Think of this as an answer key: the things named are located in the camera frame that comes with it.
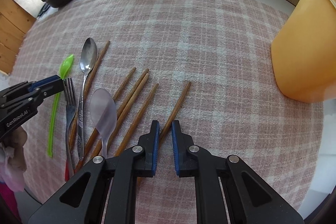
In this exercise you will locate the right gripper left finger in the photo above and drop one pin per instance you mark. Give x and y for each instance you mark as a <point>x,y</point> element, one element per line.
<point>104,190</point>

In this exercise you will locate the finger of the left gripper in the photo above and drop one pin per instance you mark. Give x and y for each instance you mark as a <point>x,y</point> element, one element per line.
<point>49,84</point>
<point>39,90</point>

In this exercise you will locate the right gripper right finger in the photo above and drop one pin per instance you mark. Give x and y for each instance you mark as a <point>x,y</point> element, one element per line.
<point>227,190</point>

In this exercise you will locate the metal fork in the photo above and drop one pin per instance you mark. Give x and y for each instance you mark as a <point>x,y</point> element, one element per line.
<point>70,97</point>

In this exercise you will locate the green plastic spoon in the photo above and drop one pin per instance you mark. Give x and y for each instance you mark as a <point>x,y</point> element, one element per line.
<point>63,72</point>

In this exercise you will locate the wooden chopstick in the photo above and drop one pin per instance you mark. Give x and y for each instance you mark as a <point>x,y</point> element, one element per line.
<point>88,83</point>
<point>94,134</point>
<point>176,108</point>
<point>131,92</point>
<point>136,121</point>
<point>127,109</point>

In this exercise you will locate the metal spoon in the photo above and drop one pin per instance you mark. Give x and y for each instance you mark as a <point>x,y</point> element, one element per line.
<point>87,62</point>

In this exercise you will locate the translucent plastic spoon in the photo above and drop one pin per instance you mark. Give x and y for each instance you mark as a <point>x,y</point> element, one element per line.
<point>104,116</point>

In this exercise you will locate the yellow plastic utensil container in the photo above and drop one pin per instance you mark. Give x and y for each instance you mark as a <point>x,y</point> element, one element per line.
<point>303,52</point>

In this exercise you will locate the left hand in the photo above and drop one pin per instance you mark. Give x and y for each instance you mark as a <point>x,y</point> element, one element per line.
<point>13,163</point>

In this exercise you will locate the pine plank board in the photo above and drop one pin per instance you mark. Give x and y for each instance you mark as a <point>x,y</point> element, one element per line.
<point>15,22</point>

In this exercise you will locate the pink plaid tablecloth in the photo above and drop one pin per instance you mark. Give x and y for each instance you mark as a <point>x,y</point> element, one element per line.
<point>220,47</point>

